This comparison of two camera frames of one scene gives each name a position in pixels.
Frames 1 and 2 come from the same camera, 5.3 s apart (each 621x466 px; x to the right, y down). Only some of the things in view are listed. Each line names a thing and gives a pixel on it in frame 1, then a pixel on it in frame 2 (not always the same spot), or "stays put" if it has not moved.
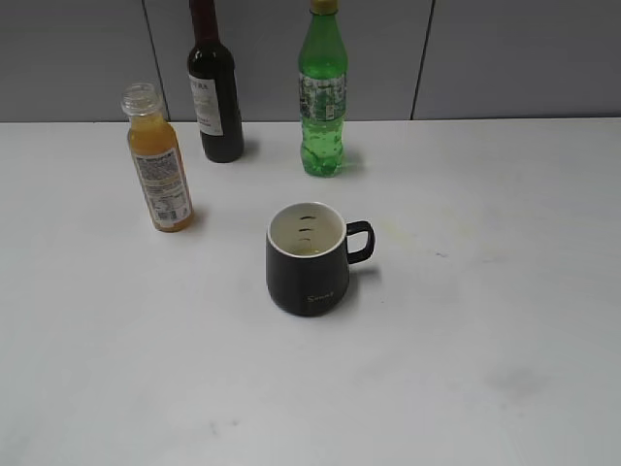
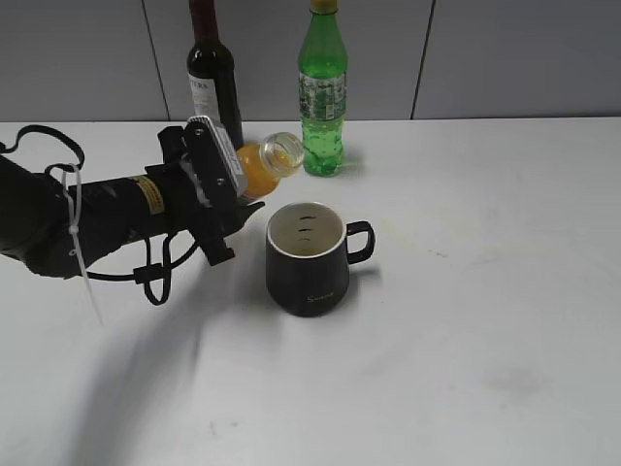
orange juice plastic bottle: [156, 156] to [262, 164]
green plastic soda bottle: [323, 75] stays put
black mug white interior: [311, 278] stays put
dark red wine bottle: [213, 85] stays put
